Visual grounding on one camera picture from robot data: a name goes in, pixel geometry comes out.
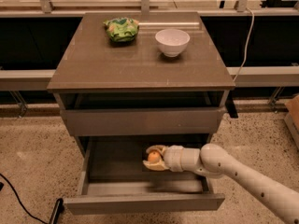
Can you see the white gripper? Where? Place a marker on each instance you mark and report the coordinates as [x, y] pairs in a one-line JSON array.
[[173, 158]]

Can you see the orange fruit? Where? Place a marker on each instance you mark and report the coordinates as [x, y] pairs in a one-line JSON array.
[[154, 157]]

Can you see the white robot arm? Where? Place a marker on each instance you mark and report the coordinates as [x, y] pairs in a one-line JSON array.
[[213, 161]]

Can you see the open middle drawer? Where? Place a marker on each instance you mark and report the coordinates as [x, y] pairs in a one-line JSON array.
[[114, 180]]

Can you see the closed top drawer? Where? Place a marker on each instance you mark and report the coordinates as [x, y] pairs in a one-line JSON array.
[[117, 122]]

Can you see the grey drawer cabinet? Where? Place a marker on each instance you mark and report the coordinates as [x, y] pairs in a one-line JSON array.
[[96, 73]]

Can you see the black cabinet foot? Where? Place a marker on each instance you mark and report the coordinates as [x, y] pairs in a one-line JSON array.
[[57, 210]]

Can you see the white ceramic bowl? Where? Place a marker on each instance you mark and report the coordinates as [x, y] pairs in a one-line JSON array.
[[172, 42]]

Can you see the metal railing frame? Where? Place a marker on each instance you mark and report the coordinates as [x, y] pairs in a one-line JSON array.
[[143, 3]]

